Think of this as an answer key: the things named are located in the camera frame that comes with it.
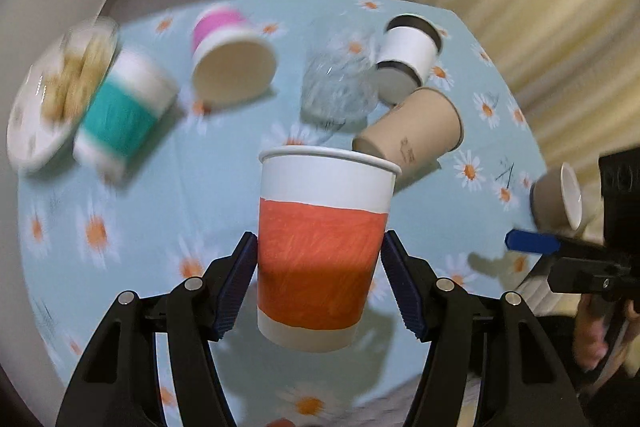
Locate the beige ceramic mug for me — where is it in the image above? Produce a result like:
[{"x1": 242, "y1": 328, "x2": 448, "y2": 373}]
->
[{"x1": 530, "y1": 162, "x2": 584, "y2": 236}]

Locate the orange banded paper cup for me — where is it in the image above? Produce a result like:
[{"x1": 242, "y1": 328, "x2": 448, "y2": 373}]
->
[{"x1": 257, "y1": 145, "x2": 401, "y2": 352}]

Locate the brown kraft paper cup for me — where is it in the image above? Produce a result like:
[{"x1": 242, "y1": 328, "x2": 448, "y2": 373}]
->
[{"x1": 352, "y1": 88, "x2": 464, "y2": 179}]

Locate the black rimmed white cup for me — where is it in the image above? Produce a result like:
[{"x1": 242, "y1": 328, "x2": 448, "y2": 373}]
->
[{"x1": 372, "y1": 14, "x2": 442, "y2": 105}]

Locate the teal banded paper cup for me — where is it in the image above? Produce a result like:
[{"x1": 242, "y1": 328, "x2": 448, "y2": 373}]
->
[{"x1": 73, "y1": 48, "x2": 179, "y2": 182}]

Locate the pink banded paper cup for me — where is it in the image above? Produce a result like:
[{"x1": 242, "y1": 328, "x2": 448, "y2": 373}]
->
[{"x1": 191, "y1": 3, "x2": 278, "y2": 106}]

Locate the person's right hand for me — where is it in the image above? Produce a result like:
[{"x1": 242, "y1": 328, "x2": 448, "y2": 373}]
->
[{"x1": 573, "y1": 295, "x2": 639, "y2": 372}]

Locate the daisy print blue tablecloth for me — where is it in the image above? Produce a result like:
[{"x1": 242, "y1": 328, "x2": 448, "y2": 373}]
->
[{"x1": 18, "y1": 0, "x2": 546, "y2": 426}]

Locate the clear glass tumbler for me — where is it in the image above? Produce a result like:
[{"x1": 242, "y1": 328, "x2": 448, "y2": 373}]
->
[{"x1": 300, "y1": 12, "x2": 378, "y2": 126}]

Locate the cream yellow curtain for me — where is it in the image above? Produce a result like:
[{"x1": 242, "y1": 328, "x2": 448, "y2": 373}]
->
[{"x1": 410, "y1": 0, "x2": 639, "y2": 242}]

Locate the white plate of snacks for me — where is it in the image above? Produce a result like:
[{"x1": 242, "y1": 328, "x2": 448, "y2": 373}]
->
[{"x1": 6, "y1": 17, "x2": 118, "y2": 173}]

